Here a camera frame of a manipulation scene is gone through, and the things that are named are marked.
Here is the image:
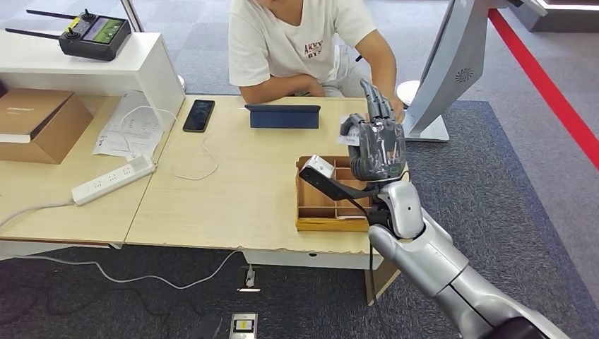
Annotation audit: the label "white floor cable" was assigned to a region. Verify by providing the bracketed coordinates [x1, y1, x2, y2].
[0, 249, 244, 291]

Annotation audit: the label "dark grey carpet mat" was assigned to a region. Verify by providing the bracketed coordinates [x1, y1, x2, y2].
[0, 100, 599, 339]

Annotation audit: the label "white power strip cord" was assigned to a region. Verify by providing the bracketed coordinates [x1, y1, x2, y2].
[0, 199, 75, 230]

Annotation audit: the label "person's left hand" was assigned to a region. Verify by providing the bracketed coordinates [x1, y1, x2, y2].
[389, 93, 406, 121]

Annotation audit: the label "grey raised platform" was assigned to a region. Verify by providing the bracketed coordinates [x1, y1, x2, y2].
[510, 0, 599, 35]

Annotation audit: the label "white desk shelf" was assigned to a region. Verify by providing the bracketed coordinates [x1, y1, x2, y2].
[0, 30, 186, 131]

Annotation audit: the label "wooden organizer box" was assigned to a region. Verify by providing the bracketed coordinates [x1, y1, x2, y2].
[295, 155, 375, 233]

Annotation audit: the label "white paper sheets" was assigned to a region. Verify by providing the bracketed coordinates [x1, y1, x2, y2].
[93, 90, 165, 159]

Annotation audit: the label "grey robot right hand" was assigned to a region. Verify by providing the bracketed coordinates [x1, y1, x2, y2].
[340, 78, 407, 182]

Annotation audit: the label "silver floor socket box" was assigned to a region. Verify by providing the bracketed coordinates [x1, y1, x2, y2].
[229, 313, 259, 339]

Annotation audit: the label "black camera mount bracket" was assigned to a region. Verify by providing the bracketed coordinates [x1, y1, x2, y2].
[298, 167, 381, 203]

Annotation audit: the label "silver kiosk stand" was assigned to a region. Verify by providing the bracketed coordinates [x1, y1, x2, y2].
[398, 0, 548, 143]

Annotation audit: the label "black floor cable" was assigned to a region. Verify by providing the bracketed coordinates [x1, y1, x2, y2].
[0, 285, 202, 328]

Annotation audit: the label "chrome pole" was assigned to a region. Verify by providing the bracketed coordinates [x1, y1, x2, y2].
[119, 0, 186, 92]

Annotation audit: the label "white ID card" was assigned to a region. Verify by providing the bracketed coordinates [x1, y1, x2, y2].
[338, 114, 364, 148]

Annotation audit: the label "blue tablet case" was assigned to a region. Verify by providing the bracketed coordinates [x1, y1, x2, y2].
[244, 104, 322, 130]

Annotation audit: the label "person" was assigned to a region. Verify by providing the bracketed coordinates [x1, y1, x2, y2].
[228, 0, 406, 121]

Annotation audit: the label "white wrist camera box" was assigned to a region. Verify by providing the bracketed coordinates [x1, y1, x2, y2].
[302, 154, 336, 180]

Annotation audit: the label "person's right hand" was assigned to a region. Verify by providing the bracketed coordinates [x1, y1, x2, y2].
[303, 77, 326, 98]

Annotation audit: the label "thin white charging cable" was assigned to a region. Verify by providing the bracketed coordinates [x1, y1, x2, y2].
[119, 105, 220, 182]

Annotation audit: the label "brown cardboard box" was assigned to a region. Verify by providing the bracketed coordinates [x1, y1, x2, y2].
[0, 88, 95, 165]

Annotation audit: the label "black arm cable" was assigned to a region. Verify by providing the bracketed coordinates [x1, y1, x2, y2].
[348, 198, 378, 303]

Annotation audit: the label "white round base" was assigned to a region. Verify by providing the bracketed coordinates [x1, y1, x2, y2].
[396, 80, 422, 109]

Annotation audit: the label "black remote controller with antennas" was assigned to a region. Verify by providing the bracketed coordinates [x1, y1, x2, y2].
[5, 8, 132, 62]

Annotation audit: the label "white power strip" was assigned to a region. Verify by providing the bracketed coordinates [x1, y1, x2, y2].
[71, 155, 157, 207]

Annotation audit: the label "floor outlet with plug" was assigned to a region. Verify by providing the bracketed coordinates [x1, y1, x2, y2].
[236, 264, 261, 294]

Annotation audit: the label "black smartphone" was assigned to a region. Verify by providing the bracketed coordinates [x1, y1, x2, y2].
[182, 99, 216, 133]

